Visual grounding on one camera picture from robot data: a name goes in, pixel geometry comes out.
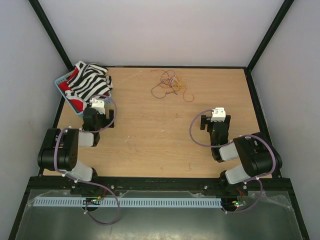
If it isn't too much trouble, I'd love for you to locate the blue plastic basket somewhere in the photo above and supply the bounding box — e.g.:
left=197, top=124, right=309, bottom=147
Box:
left=54, top=70, right=113, bottom=116

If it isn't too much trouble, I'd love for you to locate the zebra striped cloth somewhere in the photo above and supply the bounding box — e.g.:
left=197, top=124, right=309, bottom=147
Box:
left=69, top=61, right=113, bottom=103

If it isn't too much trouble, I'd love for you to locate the left green circuit board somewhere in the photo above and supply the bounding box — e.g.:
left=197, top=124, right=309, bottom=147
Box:
left=82, top=197, right=104, bottom=206

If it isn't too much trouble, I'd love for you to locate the green circuit board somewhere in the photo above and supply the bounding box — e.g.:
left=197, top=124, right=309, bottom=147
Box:
left=232, top=200, right=246, bottom=208
left=82, top=197, right=104, bottom=206

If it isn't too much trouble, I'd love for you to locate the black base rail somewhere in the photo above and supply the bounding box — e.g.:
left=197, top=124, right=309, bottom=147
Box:
left=69, top=177, right=249, bottom=196

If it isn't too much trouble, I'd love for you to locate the black aluminium frame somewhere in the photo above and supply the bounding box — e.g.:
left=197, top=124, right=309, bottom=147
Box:
left=4, top=0, right=311, bottom=240

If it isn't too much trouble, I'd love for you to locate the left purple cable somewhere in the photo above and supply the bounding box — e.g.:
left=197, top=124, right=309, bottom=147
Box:
left=53, top=94, right=121, bottom=226

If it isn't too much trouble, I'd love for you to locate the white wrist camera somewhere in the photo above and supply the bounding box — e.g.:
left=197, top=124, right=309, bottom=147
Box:
left=89, top=98, right=106, bottom=115
left=210, top=107, right=226, bottom=122

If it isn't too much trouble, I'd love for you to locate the light blue slotted cable duct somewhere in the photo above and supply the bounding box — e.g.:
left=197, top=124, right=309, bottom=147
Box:
left=32, top=197, right=222, bottom=208

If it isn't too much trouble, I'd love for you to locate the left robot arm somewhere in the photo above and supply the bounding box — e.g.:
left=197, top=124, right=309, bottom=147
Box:
left=37, top=107, right=115, bottom=194

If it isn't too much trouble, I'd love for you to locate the red cloth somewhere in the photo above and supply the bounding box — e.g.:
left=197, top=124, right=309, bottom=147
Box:
left=58, top=68, right=87, bottom=113

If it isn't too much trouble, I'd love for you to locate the right green circuit board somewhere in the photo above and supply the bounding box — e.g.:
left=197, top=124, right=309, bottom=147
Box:
left=232, top=200, right=246, bottom=208

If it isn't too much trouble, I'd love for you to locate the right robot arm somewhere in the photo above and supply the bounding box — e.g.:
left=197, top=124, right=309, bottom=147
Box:
left=200, top=115, right=283, bottom=195

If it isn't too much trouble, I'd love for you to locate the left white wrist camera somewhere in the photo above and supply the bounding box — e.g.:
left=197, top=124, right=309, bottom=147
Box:
left=89, top=98, right=106, bottom=115

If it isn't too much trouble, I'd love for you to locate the red wire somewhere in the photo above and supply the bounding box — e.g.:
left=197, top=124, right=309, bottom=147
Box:
left=150, top=68, right=195, bottom=103

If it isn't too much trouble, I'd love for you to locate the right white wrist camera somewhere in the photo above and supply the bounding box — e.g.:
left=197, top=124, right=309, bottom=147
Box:
left=210, top=107, right=226, bottom=122

